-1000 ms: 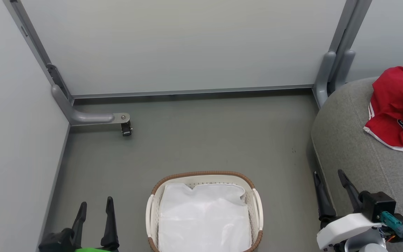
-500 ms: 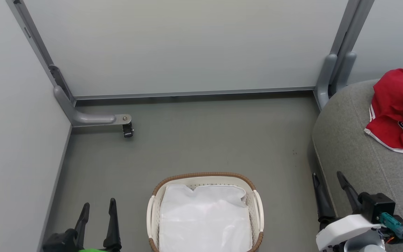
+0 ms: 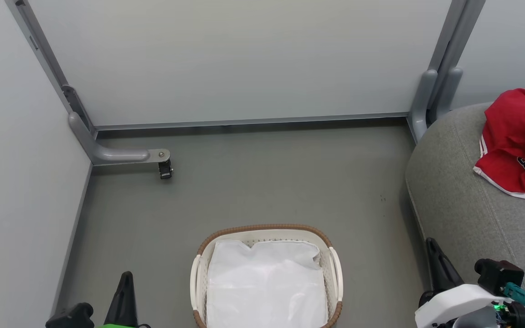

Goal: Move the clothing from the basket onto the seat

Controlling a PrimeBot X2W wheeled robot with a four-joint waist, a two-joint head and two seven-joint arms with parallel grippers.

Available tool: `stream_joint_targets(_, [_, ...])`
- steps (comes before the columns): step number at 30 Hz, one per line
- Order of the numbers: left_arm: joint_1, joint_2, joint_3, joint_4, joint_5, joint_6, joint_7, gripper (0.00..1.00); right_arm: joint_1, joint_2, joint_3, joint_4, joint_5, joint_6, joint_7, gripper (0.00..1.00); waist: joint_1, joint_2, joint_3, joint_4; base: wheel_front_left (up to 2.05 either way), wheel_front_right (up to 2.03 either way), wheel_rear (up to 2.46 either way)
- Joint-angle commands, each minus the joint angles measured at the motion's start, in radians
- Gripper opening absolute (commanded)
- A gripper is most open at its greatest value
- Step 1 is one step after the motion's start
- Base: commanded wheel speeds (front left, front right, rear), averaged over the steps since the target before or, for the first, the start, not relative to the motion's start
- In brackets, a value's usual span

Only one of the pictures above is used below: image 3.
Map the red white numbered jersey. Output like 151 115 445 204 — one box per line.
473 88 525 205

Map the white basket with brown rim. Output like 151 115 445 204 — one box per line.
190 223 344 328

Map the white cloth basket liner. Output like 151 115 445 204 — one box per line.
206 239 329 328

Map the grey fabric sofa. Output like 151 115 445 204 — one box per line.
405 102 525 328

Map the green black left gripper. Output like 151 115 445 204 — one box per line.
98 272 141 328

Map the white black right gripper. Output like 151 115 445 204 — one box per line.
415 237 525 328

